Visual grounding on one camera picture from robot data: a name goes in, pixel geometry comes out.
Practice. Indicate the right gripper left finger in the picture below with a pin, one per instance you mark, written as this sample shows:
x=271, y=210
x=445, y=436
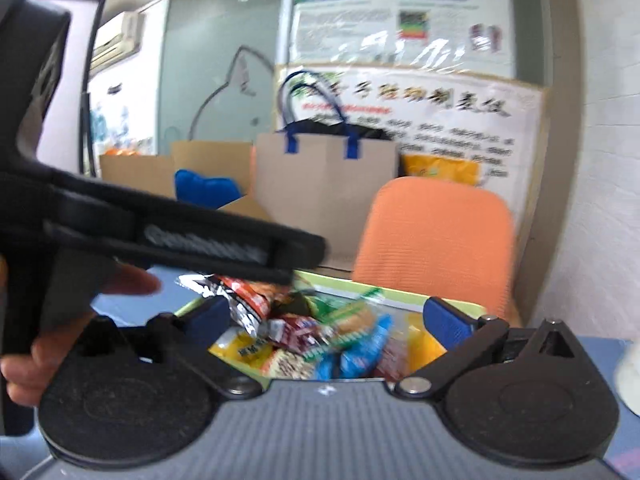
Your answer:
x=185, y=340

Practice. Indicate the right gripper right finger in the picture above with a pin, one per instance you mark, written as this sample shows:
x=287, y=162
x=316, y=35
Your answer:
x=469, y=343

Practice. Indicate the yellow chips packet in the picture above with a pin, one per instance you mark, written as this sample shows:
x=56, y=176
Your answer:
x=238, y=348

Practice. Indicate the silver orange snack packet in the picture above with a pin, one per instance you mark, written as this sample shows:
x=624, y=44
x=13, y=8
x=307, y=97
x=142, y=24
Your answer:
x=250, y=303

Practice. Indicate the dark red snack packet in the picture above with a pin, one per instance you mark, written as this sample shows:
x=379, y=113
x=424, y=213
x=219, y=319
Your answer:
x=295, y=333

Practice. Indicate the person's left hand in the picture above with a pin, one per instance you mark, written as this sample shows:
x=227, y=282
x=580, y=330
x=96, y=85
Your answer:
x=28, y=375

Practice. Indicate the orange jelly packet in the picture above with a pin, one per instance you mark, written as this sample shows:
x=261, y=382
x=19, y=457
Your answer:
x=423, y=348

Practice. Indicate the white projection screen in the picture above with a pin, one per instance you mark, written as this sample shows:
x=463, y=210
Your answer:
x=63, y=140

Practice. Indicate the orange chair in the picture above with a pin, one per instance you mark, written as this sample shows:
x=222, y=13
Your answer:
x=437, y=238

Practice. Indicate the blue snack packet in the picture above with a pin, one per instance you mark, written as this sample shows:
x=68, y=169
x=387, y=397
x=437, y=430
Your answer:
x=360, y=359

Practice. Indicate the green cardboard box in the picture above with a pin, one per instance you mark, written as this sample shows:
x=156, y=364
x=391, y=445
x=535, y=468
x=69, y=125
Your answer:
x=347, y=311

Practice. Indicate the blue cushion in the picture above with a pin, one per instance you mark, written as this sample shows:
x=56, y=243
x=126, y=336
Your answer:
x=207, y=192

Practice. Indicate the cream thermos jug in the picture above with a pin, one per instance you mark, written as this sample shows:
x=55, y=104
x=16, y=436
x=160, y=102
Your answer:
x=627, y=379

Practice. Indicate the brown cardboard box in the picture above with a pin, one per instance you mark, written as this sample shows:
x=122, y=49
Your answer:
x=210, y=174

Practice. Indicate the yellow plastic bag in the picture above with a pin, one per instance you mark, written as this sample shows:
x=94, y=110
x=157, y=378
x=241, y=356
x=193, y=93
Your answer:
x=442, y=168

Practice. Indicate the Chinese text poster board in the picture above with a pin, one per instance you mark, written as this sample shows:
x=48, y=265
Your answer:
x=492, y=121

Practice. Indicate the kraft paper bag blue handles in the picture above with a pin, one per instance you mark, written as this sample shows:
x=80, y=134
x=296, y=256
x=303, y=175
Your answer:
x=319, y=182

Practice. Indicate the wall science poster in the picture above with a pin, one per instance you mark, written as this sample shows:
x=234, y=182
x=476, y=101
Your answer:
x=443, y=35

